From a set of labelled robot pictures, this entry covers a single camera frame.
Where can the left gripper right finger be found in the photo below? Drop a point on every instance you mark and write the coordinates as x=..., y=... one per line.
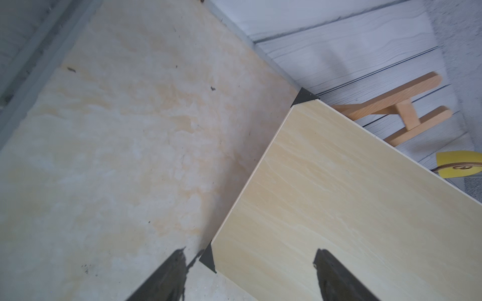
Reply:
x=336, y=282

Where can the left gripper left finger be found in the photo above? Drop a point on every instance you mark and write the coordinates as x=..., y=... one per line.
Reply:
x=167, y=282

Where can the light wooden canvas board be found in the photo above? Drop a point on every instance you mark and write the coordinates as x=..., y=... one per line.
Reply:
x=324, y=182

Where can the small wooden easel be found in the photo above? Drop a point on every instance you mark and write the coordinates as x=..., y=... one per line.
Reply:
x=399, y=102

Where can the yellow plastic goblet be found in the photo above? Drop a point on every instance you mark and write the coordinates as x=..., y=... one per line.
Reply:
x=457, y=157

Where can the brown metal scroll stand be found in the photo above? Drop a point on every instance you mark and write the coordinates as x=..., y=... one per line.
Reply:
x=457, y=166

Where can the left aluminium frame post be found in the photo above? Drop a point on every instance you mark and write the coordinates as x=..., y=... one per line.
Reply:
x=35, y=37

